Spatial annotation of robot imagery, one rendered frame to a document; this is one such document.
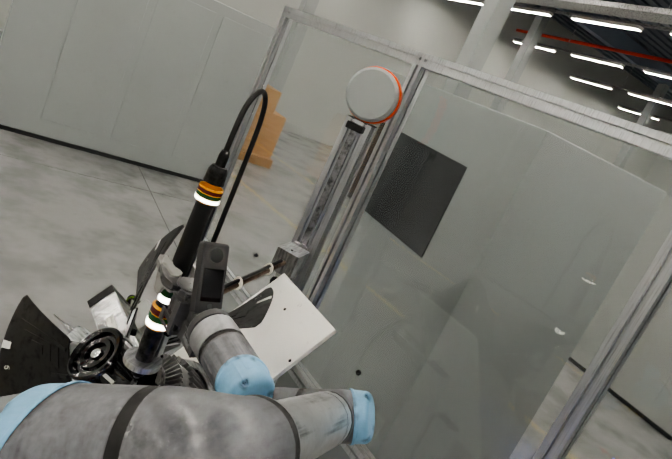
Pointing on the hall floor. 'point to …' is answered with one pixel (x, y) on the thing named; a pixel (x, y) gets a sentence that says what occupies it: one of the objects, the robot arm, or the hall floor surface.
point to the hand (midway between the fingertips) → (176, 257)
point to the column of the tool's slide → (331, 194)
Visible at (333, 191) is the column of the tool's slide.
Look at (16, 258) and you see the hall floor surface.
